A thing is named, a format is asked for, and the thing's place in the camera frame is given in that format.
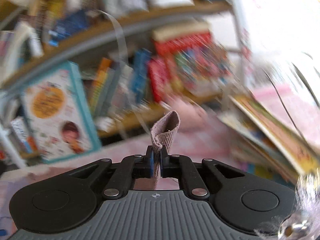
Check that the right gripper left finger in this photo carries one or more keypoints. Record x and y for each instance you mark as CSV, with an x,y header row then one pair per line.
x,y
68,200

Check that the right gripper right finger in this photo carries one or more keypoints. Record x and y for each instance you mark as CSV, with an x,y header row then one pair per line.
x,y
241,200

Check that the pink and purple sweater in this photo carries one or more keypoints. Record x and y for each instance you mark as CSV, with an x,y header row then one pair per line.
x,y
162,136

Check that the stack of children's books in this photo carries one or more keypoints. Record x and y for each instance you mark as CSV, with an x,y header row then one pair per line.
x,y
283,123

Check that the teal children's sound book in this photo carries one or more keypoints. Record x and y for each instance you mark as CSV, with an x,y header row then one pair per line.
x,y
58,115

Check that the pink plush pig toy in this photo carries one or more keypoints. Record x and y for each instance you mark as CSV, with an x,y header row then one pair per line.
x,y
192,116

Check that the row of thin books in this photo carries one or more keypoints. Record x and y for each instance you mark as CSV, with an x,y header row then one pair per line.
x,y
116,86

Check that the colourful bead flower ornament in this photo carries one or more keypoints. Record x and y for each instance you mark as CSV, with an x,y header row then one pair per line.
x,y
204,70

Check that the wooden bookshelf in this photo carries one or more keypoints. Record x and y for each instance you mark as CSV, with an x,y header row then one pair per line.
x,y
89,47

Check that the red idiom dictionary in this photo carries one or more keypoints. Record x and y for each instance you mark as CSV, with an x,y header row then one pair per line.
x,y
158,76

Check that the big red dictionary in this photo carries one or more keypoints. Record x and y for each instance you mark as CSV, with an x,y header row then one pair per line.
x,y
172,38

